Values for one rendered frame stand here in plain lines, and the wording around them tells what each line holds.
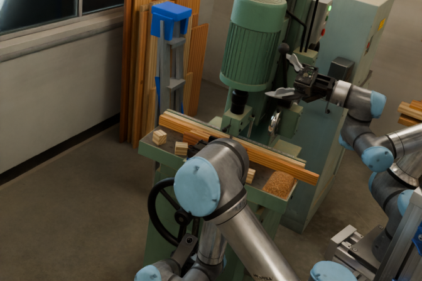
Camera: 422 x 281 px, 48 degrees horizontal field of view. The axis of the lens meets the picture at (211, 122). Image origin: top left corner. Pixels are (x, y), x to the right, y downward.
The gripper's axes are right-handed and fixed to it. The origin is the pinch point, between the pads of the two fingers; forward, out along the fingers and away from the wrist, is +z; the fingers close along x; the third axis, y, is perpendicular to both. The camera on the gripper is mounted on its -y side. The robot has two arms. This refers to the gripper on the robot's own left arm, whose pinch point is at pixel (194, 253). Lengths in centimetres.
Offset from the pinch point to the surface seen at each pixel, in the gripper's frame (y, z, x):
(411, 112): -96, 197, 47
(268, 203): -23.4, 15.4, 13.0
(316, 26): -90, 27, 1
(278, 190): -29.2, 14.2, 14.5
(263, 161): -35.5, 25.7, 3.1
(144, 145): -23.0, 12.0, -38.5
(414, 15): -165, 215, 22
